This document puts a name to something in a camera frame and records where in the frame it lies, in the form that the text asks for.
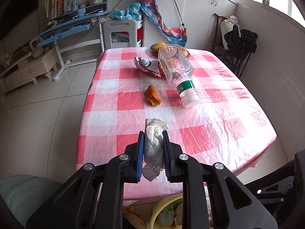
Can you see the clear plastic water bottle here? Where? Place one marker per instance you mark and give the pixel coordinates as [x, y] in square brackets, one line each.
[179, 72]

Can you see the orange peel piece far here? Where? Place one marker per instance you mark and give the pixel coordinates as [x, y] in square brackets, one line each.
[152, 96]

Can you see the small white tissue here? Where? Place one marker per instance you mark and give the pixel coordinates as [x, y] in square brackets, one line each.
[153, 148]

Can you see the red white snack wrapper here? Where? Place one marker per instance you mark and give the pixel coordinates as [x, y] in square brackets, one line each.
[151, 68]

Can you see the pink kettlebell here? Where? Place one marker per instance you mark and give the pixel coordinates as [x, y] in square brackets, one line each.
[36, 51]

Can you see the blue children's study desk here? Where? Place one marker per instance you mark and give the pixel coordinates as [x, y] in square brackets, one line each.
[83, 19]

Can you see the white wall cabinet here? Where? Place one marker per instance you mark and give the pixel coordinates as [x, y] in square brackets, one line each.
[198, 18]

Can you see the light blue plastic bag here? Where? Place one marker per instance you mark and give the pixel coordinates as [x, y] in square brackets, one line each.
[133, 12]

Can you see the yellow plastic trash basin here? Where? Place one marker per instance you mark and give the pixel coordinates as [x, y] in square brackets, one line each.
[167, 213]

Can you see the yellow mango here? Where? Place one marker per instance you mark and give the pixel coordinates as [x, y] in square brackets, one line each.
[157, 46]

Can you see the teal sofa armrest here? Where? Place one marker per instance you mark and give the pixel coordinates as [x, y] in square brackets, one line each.
[24, 194]

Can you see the wooden folding chair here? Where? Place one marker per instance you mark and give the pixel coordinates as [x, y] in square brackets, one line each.
[226, 36]

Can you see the glass fruit bowl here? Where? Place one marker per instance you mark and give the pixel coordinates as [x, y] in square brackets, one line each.
[185, 51]

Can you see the colourful hanging bag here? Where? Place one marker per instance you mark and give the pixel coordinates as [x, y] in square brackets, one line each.
[174, 35]

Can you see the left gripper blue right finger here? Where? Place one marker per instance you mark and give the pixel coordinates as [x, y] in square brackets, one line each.
[169, 157]

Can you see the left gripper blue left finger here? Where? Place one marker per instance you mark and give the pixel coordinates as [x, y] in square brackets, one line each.
[139, 155]

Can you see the pink white checkered tablecloth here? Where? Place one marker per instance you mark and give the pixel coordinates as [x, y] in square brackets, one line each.
[228, 125]

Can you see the cream tv cabinet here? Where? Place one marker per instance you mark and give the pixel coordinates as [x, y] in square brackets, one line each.
[27, 69]

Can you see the white plastic stool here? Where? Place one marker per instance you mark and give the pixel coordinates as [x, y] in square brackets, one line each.
[122, 33]

